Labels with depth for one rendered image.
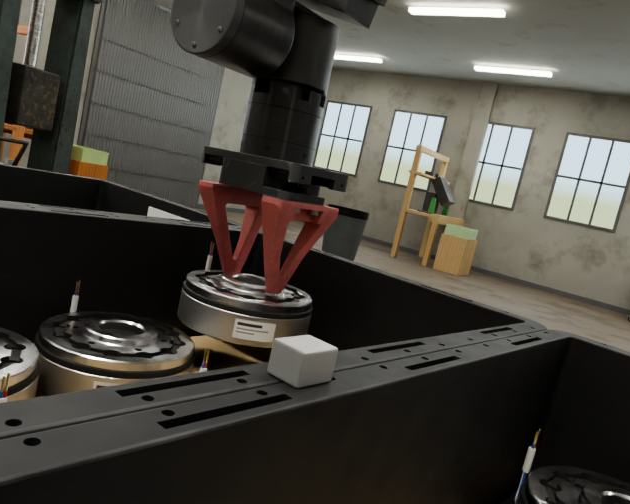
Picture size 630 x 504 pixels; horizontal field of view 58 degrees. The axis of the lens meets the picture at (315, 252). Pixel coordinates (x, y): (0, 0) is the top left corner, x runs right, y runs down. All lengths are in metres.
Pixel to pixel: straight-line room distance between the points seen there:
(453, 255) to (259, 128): 9.02
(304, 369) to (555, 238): 10.45
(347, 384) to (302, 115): 0.27
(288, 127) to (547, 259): 10.25
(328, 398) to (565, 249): 10.41
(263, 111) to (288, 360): 0.27
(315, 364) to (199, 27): 0.26
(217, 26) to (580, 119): 10.50
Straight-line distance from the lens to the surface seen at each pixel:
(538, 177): 10.76
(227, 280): 0.44
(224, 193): 0.45
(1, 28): 4.33
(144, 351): 0.39
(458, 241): 9.39
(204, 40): 0.38
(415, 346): 0.27
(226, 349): 0.52
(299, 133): 0.42
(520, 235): 10.73
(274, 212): 0.40
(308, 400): 0.17
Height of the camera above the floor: 0.99
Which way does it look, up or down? 7 degrees down
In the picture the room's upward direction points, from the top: 13 degrees clockwise
